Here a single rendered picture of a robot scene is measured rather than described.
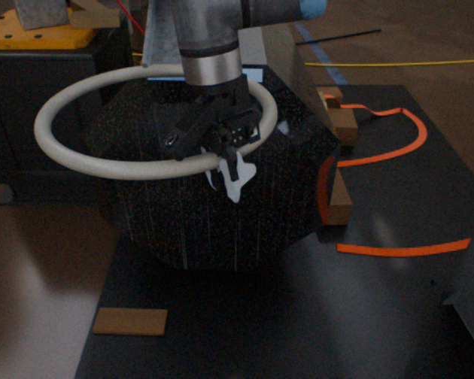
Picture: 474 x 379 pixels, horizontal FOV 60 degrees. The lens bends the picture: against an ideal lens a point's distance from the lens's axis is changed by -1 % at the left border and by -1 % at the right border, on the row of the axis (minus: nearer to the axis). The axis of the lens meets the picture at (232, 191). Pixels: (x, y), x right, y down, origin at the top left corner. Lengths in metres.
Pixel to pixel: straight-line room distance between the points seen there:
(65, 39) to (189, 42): 1.25
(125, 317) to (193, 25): 1.18
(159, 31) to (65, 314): 1.06
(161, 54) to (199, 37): 0.57
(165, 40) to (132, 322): 0.95
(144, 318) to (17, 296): 0.53
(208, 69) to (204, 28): 0.06
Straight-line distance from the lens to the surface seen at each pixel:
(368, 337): 1.58
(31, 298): 1.80
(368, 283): 1.73
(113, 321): 1.58
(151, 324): 1.54
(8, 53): 1.89
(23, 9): 1.99
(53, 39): 1.84
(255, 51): 1.32
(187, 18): 0.60
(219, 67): 0.61
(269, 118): 0.81
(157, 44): 1.20
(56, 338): 1.64
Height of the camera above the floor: 1.28
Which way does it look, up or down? 38 degrees down
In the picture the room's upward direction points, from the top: straight up
